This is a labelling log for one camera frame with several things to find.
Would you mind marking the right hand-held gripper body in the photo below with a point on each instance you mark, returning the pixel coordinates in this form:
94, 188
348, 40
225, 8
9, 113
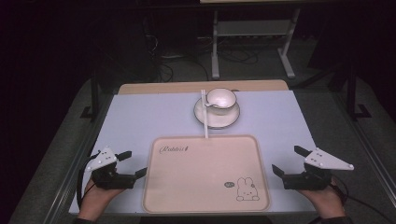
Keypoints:
311, 180

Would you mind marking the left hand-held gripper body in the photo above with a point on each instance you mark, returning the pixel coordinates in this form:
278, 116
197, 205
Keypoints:
109, 181

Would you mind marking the person's left hand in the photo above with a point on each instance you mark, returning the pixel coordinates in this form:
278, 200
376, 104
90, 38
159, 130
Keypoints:
91, 202

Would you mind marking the person's right hand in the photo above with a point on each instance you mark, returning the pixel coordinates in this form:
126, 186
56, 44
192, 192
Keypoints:
330, 202

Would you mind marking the pale blue table mat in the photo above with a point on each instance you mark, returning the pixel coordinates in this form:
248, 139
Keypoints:
140, 118

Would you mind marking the beige tray with rabbit print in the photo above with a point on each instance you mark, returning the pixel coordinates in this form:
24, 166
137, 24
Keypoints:
199, 174

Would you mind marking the black metal stand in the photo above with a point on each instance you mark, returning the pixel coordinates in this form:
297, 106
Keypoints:
94, 99
351, 99

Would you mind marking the white plate with dark rim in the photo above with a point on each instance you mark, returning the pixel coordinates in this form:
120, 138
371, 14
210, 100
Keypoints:
224, 121

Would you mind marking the white bowl with dark rim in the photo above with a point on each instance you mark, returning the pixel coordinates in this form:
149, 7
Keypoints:
222, 96

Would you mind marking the white chopstick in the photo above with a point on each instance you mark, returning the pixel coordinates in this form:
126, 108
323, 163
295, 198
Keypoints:
205, 96
202, 96

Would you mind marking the white metal desk frame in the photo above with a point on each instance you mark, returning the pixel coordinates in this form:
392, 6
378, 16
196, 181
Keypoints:
214, 62

